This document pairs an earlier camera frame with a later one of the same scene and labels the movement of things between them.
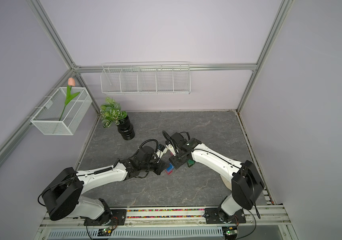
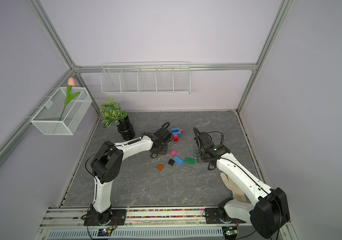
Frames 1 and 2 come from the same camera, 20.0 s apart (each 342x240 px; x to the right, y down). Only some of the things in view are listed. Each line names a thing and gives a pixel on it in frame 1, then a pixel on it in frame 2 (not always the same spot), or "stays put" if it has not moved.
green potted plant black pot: (110, 112) stays put
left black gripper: (159, 169) -> (165, 145)
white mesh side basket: (62, 113) stays put
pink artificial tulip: (71, 83) stays put
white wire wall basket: (149, 78) stays put
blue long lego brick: (171, 168) -> (175, 131)
